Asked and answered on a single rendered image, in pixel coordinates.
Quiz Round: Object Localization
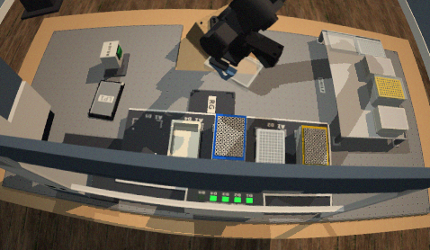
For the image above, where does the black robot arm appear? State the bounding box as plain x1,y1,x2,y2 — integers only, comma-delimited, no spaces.
200,0,286,68

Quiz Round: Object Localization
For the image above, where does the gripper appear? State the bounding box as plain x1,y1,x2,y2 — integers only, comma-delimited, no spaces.
209,51,242,81

